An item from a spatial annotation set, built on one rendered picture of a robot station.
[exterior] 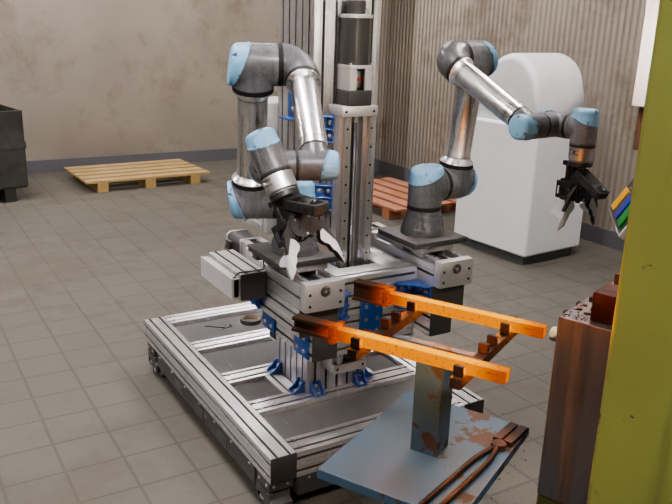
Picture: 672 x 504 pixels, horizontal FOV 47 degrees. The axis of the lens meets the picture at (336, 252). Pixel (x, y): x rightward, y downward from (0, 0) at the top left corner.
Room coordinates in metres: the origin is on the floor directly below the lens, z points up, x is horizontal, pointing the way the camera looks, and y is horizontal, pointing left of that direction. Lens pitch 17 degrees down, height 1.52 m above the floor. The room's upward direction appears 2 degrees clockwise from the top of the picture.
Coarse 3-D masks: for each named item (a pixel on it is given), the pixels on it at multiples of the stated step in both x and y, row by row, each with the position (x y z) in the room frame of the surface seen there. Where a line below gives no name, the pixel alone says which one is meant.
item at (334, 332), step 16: (304, 320) 1.42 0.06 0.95; (320, 320) 1.42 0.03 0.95; (320, 336) 1.40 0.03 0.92; (336, 336) 1.38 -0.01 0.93; (352, 336) 1.36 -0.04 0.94; (368, 336) 1.36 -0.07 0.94; (384, 336) 1.36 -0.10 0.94; (384, 352) 1.33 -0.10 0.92; (400, 352) 1.31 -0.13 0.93; (416, 352) 1.30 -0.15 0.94; (432, 352) 1.29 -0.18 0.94; (448, 352) 1.30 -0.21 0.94; (448, 368) 1.27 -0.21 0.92; (480, 368) 1.24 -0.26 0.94; (496, 368) 1.23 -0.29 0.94
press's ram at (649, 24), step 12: (648, 0) 1.60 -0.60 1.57; (648, 12) 1.60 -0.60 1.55; (648, 24) 1.60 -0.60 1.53; (648, 36) 1.59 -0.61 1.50; (648, 48) 1.59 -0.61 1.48; (648, 60) 1.59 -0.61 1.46; (636, 72) 1.60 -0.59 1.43; (648, 72) 1.59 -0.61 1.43; (636, 84) 1.60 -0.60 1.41; (636, 96) 1.60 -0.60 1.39
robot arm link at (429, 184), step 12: (420, 168) 2.56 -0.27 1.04; (432, 168) 2.55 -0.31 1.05; (444, 168) 2.61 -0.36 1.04; (408, 180) 2.57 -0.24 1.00; (420, 180) 2.52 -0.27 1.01; (432, 180) 2.51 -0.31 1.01; (444, 180) 2.55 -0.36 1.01; (408, 192) 2.56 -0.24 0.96; (420, 192) 2.52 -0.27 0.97; (432, 192) 2.52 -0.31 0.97; (444, 192) 2.55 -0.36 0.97; (408, 204) 2.55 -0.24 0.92; (420, 204) 2.52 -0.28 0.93; (432, 204) 2.52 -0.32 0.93
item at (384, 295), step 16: (368, 288) 1.63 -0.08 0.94; (384, 288) 1.60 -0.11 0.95; (384, 304) 1.59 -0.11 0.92; (400, 304) 1.58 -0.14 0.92; (432, 304) 1.54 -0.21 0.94; (448, 304) 1.54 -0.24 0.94; (464, 320) 1.51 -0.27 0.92; (480, 320) 1.49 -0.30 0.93; (496, 320) 1.47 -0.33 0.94; (512, 320) 1.46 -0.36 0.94; (528, 320) 1.47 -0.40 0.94
